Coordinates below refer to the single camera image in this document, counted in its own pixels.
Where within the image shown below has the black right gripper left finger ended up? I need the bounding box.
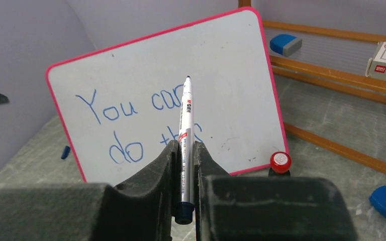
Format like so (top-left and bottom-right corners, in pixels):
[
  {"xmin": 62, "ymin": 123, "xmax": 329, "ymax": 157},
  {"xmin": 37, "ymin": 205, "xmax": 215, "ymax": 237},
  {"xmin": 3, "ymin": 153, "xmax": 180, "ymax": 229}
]
[{"xmin": 0, "ymin": 141, "xmax": 178, "ymax": 240}]

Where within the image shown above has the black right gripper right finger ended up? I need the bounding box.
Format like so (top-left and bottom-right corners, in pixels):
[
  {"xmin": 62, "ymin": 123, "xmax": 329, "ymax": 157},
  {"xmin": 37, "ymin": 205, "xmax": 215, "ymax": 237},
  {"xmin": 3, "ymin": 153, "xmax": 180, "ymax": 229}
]
[{"xmin": 194, "ymin": 142, "xmax": 358, "ymax": 240}]

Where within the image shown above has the white blue whiteboard marker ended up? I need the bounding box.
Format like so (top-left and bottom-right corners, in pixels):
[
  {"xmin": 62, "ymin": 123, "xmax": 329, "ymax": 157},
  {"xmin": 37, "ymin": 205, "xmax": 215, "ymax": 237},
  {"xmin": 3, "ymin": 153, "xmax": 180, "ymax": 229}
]
[{"xmin": 174, "ymin": 76, "xmax": 195, "ymax": 225}]

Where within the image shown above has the blue marker cap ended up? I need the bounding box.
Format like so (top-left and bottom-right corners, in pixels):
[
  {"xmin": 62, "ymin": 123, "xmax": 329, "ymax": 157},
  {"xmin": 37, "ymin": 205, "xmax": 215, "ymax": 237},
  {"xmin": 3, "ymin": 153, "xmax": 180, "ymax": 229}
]
[{"xmin": 61, "ymin": 146, "xmax": 71, "ymax": 160}]

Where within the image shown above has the pink-framed whiteboard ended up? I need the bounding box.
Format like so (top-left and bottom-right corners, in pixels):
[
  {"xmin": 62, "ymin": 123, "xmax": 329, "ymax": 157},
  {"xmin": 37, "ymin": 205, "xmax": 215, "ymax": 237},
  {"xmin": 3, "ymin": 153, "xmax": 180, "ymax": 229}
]
[{"xmin": 46, "ymin": 7, "xmax": 288, "ymax": 185}]

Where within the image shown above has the wooden shelf rack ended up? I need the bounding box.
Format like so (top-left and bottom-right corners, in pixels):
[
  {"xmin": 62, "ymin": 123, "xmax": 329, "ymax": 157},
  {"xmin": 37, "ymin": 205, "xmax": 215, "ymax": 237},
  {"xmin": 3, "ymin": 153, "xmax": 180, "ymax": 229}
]
[{"xmin": 238, "ymin": 0, "xmax": 386, "ymax": 183}]

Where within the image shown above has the blue grey board eraser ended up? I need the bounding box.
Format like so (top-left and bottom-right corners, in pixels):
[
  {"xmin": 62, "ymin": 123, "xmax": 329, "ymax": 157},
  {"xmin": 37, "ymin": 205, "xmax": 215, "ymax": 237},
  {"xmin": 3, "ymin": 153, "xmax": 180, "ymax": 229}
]
[{"xmin": 269, "ymin": 34, "xmax": 303, "ymax": 57}]

